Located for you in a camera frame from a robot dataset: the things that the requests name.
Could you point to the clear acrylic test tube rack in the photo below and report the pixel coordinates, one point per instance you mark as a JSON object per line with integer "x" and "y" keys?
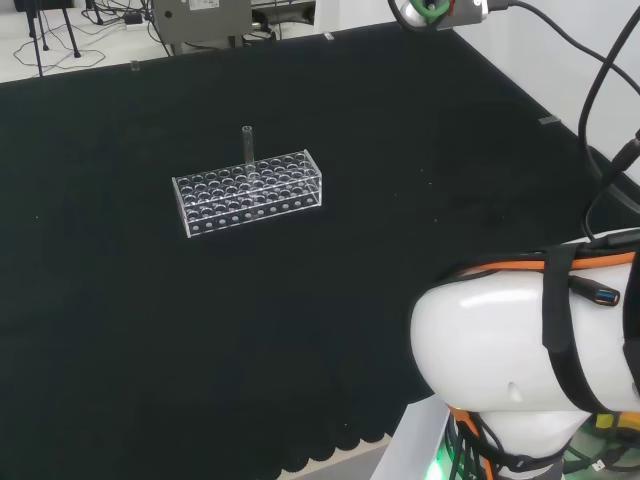
{"x": 250, "y": 192}

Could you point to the grey metal equipment box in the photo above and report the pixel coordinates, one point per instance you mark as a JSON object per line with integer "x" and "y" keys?
{"x": 200, "y": 20}

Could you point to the clear glass test tube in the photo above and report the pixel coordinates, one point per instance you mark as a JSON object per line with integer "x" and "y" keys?
{"x": 247, "y": 145}

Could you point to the black bench cloth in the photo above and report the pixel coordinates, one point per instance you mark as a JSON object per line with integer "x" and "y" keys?
{"x": 150, "y": 310}

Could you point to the black plug with blue socket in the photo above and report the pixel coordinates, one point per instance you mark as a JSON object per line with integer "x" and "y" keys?
{"x": 597, "y": 294}

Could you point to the black tripod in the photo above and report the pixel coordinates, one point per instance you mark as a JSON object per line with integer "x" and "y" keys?
{"x": 39, "y": 35}

